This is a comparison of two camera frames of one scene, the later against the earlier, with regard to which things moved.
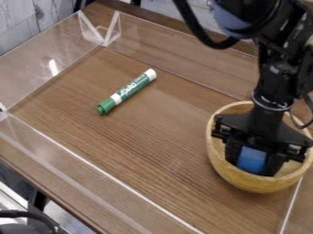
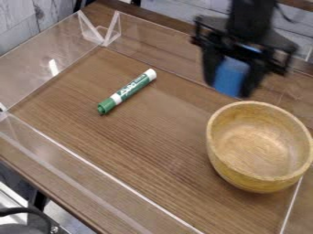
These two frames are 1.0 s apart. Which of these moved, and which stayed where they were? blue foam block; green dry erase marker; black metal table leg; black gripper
Moved: blue foam block; black gripper
Stayed: black metal table leg; green dry erase marker
